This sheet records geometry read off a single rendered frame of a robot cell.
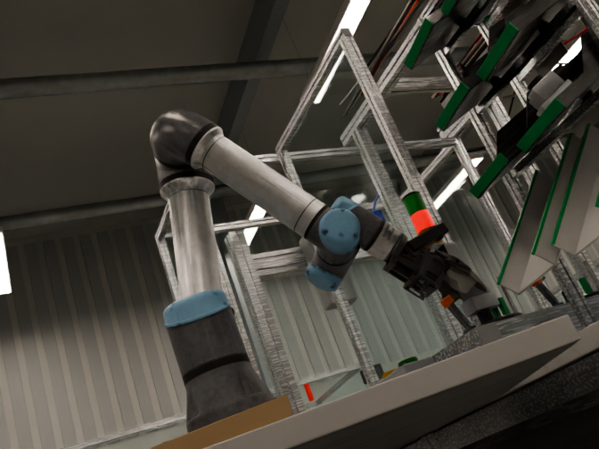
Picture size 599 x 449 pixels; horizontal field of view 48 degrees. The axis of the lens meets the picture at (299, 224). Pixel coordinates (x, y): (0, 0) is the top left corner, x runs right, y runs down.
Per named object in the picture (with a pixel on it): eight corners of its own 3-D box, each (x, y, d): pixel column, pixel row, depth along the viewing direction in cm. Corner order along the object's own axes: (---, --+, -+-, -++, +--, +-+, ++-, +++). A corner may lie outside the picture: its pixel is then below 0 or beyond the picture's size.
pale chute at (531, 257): (557, 265, 109) (532, 252, 110) (519, 295, 121) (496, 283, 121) (592, 142, 123) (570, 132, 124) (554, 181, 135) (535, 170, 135)
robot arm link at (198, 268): (176, 380, 120) (146, 120, 141) (185, 395, 133) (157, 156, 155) (244, 368, 121) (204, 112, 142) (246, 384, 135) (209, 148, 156)
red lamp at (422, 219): (423, 226, 171) (416, 210, 173) (414, 236, 175) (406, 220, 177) (439, 224, 173) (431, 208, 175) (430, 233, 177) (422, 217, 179)
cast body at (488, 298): (477, 309, 139) (463, 279, 142) (465, 318, 142) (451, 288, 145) (507, 301, 143) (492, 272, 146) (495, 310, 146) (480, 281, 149)
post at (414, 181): (496, 354, 160) (343, 36, 199) (488, 358, 162) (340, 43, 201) (505, 351, 161) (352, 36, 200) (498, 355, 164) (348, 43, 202)
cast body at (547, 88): (554, 118, 109) (521, 90, 111) (549, 126, 114) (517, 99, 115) (591, 81, 109) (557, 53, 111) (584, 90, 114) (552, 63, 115)
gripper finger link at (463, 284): (480, 308, 139) (438, 289, 140) (487, 286, 143) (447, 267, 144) (486, 300, 137) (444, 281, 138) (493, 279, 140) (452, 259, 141)
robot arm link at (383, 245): (373, 232, 147) (390, 213, 141) (391, 243, 148) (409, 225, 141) (361, 257, 143) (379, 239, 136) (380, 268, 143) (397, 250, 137)
